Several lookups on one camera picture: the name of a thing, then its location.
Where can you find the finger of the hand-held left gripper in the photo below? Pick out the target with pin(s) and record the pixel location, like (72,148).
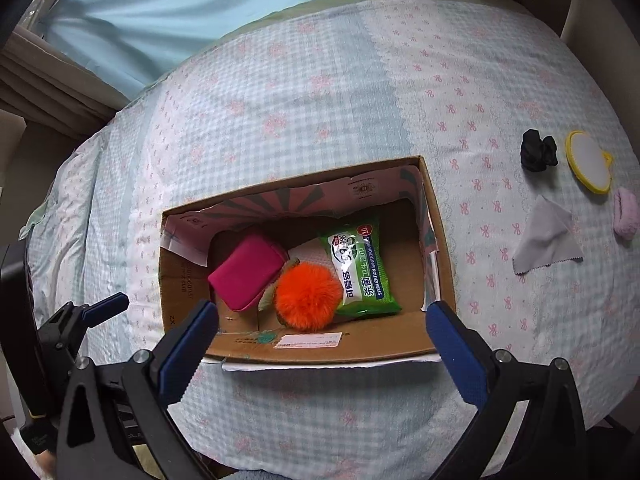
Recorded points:
(106,305)

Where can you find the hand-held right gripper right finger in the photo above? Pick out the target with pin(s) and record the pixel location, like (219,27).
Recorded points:
(457,355)

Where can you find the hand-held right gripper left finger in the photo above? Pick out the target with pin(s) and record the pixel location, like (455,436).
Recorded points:
(187,350)

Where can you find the cardboard box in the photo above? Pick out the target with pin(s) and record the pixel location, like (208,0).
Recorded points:
(395,270)

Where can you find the magenta zip pouch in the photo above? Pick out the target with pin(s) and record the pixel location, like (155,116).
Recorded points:
(245,272)

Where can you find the green wet wipes packet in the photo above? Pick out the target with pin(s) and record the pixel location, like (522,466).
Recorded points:
(361,270)

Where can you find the orange fluffy pompom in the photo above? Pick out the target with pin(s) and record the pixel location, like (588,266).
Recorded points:
(307,297)

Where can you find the grey wiping cloth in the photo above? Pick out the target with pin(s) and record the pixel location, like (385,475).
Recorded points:
(545,240)

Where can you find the white flat packet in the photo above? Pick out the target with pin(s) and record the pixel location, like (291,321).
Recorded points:
(306,254)

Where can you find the black scrunchie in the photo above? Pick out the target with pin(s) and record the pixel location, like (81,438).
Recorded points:
(537,152)

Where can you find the pink fuzzy scrunchie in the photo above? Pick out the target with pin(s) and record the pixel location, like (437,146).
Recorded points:
(627,215)

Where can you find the yellow rimmed round puff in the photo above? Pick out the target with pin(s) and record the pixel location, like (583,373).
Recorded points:
(590,162)

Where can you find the light blue curtain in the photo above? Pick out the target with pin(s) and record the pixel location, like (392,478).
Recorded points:
(175,10)

